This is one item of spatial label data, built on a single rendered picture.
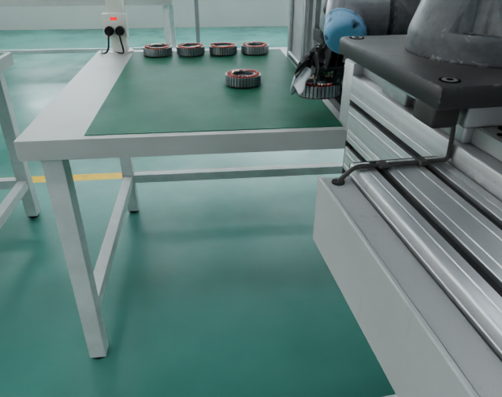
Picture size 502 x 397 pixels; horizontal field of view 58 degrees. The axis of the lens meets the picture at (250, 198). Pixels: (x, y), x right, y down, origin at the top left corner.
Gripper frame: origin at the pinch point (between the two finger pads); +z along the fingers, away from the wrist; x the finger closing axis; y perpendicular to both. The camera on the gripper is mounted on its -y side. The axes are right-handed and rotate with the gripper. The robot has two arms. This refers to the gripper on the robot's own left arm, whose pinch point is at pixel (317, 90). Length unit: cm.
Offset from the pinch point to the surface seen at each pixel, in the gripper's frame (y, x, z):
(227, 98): -11.2, -21.8, 13.5
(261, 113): 1.7, -14.0, 6.2
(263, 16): -536, 77, 380
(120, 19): -71, -58, 32
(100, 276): 23, -64, 58
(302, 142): 14.4, -5.8, 2.6
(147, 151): 14.6, -42.3, 3.4
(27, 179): -41, -109, 93
